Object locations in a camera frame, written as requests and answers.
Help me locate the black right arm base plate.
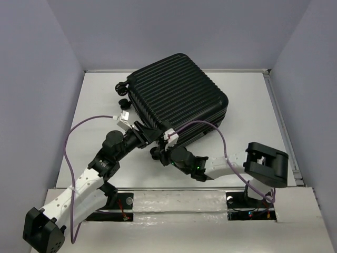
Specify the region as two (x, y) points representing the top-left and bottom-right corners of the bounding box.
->
(226, 191), (276, 221)

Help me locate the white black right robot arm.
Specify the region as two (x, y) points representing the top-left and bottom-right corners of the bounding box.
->
(155, 142), (289, 207)

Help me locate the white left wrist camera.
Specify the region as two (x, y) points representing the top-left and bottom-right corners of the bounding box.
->
(112, 111), (132, 131)

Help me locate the black ribbed hard suitcase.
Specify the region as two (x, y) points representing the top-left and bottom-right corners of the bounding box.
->
(115, 53), (229, 147)

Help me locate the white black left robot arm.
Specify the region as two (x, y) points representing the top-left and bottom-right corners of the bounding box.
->
(23, 121), (163, 252)

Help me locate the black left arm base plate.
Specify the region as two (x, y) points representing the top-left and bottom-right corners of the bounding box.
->
(86, 192), (134, 222)

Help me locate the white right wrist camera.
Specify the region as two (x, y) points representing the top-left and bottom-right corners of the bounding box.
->
(163, 128), (179, 150)

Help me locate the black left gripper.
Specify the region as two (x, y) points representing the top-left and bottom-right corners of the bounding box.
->
(115, 121), (163, 161)

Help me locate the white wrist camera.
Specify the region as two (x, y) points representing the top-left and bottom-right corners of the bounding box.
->
(163, 128), (179, 150)
(112, 111), (132, 131)

